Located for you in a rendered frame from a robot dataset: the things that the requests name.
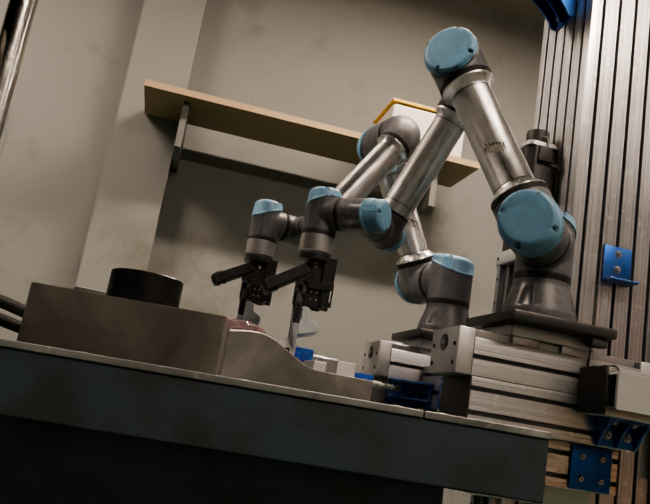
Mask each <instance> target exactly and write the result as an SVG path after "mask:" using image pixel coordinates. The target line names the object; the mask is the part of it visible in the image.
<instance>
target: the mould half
mask: <svg viewBox="0 0 650 504"><path fill-rule="evenodd" d="M74 289H76V290H82V291H87V292H93V293H99V294H104V295H106V292H105V291H100V290H95V289H91V288H86V287H81V286H76V287H75V288H74ZM221 376H225V377H231V378H236V379H240V378H241V379H247V380H249V381H254V382H260V383H266V384H271V385H277V386H283V387H289V388H295V389H301V390H307V391H312V392H318V393H324V394H330V395H336V396H342V397H348V398H353V399H359V400H365V401H370V397H371V391H372V384H373V381H370V380H365V379H359V378H354V377H349V376H344V375H338V374H333V373H328V372H323V371H318V370H314V369H312V368H310V367H308V366H307V365H305V364H303V363H302V362H301V361H299V360H298V359H297V358H296V357H295V356H293V355H292V354H291V353H290V352H289V351H288V350H287V349H285V348H284V347H283V346H282V345H281V344H279V343H278V342H277V341H276V340H274V339H273V338H271V337H269V336H268V335H266V334H263V333H260V332H255V331H244V330H237V331H229V334H228V339H227V345H226V350H225V355H224V360H223V365H222V370H221Z"/></svg>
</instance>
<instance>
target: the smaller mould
mask: <svg viewBox="0 0 650 504"><path fill-rule="evenodd" d="M228 334H229V327H228V322H227V317H226V316H223V315H217V314H211V313H206V312H200V311H195V310H189V309H183V308H178V307H172V306H166V305H161V304H155V303H149V302H144V301H138V300H132V299H127V298H121V297H115V296H110V295H104V294H99V293H93V292H87V291H82V290H76V289H70V288H65V287H59V286H53V285H48V284H42V283H36V282H32V283H31V286H30V290H29V294H28V298H27V302H26V306H25V310H24V314H23V318H22V321H21V325H20V329H19V333H18V337H17V341H20V342H26V343H31V344H37V345H43V346H49V347H55V348H61V349H67V350H72V351H83V352H87V353H90V354H96V355H102V356H108V357H113V358H119V359H125V360H131V361H137V362H143V363H149V364H154V365H160V366H166V367H172V368H178V369H184V370H190V371H195V372H201V373H207V374H213V375H219V376H221V370H222V365H223V360H224V355H225V350H226V345H227V339H228Z"/></svg>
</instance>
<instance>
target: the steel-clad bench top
mask: <svg viewBox="0 0 650 504"><path fill-rule="evenodd" d="M0 346H2V347H8V348H13V349H19V350H25V351H31V352H37V353H43V354H49V355H55V356H60V357H66V358H72V359H78V360H84V361H90V362H96V363H102V364H108V365H113V366H119V367H125V368H131V369H137V370H143V371H149V372H155V373H160V374H166V375H172V376H178V377H184V378H190V379H196V380H202V381H208V382H213V383H219V384H225V385H231V386H237V387H243V388H249V389H255V390H260V391H266V392H272V393H278V394H284V395H290V396H296V397H302V398H308V399H313V400H319V401H325V402H331V403H337V404H343V405H349V406H355V407H361V408H366V409H372V410H378V411H384V412H390V413H396V414H402V415H408V416H413V417H419V418H425V419H431V420H437V421H443V422H449V423H455V424H461V425H466V426H472V427H478V428H484V429H490V430H496V431H502V432H508V433H513V434H519V435H525V436H531V437H537V438H543V439H549V440H550V439H551V436H552V433H551V432H547V431H541V430H535V429H529V428H527V427H522V426H518V427H517V426H512V425H506V424H500V423H494V422H488V421H482V420H476V419H471V418H465V417H459V416H453V415H448V414H446V413H440V412H438V413H435V412H430V411H423V410H418V409H412V408H406V407H403V406H400V405H389V404H383V403H377V402H371V401H365V400H359V399H353V398H348V397H342V396H336V395H330V394H324V393H318V392H312V391H307V390H301V389H295V388H289V387H283V386H277V385H271V384H266V383H260V382H254V381H249V380H247V379H241V378H240V379H236V378H231V377H225V376H219V375H213V374H207V373H201V372H195V371H190V370H184V369H178V368H172V367H166V366H160V365H154V364H149V363H143V362H137V361H131V360H125V359H119V358H113V357H108V356H102V355H96V354H90V353H87V352H83V351H72V350H67V349H61V348H55V347H49V346H43V345H37V344H31V343H26V342H20V341H14V340H8V339H2V338H0Z"/></svg>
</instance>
